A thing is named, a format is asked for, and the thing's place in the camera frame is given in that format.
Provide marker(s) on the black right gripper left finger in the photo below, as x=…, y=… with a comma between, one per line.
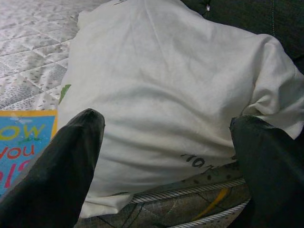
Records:
x=54, y=178

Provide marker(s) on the white pillow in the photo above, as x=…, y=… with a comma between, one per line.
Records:
x=166, y=83

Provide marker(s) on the blue yellow children's book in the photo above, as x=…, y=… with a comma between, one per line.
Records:
x=21, y=142

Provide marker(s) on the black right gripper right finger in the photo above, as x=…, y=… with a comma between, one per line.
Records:
x=275, y=178

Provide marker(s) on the black tufted headboard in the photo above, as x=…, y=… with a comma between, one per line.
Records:
x=249, y=16

